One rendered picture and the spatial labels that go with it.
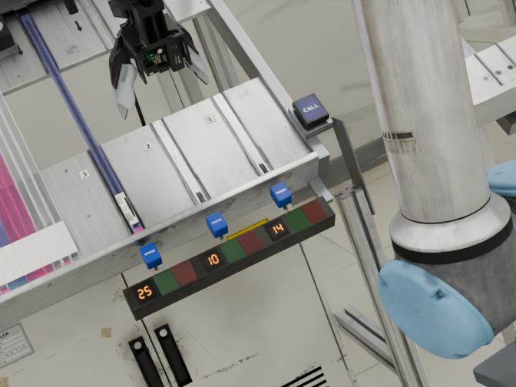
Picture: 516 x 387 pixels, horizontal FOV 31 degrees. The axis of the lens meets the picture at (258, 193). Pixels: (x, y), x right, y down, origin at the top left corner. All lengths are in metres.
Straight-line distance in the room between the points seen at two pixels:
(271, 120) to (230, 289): 0.42
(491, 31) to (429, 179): 1.62
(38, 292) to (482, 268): 0.74
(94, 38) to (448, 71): 0.96
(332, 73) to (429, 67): 2.80
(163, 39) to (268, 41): 2.27
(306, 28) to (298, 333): 1.86
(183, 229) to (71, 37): 0.44
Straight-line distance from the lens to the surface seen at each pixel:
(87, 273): 1.43
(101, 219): 1.46
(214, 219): 1.42
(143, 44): 1.27
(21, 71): 1.67
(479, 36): 2.52
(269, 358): 1.90
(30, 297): 1.43
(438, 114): 0.83
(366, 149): 3.69
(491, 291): 0.91
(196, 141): 1.52
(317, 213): 1.45
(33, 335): 1.77
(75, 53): 1.67
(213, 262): 1.41
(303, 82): 3.57
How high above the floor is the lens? 1.13
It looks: 17 degrees down
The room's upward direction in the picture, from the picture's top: 21 degrees counter-clockwise
